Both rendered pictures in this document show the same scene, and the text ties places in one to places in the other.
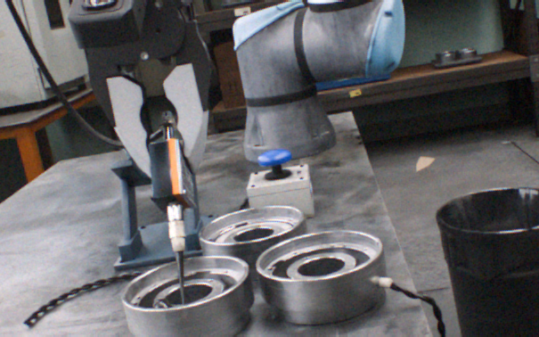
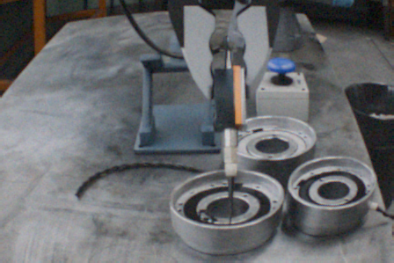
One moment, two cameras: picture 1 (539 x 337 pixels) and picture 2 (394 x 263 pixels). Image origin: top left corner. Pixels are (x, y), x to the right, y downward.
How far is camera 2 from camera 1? 0.17 m
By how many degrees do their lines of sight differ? 11
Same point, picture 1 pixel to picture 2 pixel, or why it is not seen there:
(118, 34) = not seen: outside the picture
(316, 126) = (292, 28)
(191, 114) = (259, 48)
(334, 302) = (343, 222)
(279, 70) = not seen: outside the picture
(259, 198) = (267, 101)
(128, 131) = (195, 53)
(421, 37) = not seen: outside the picture
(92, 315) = (127, 200)
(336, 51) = not seen: outside the picture
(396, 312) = (375, 226)
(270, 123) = not seen: hidden behind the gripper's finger
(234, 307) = (272, 224)
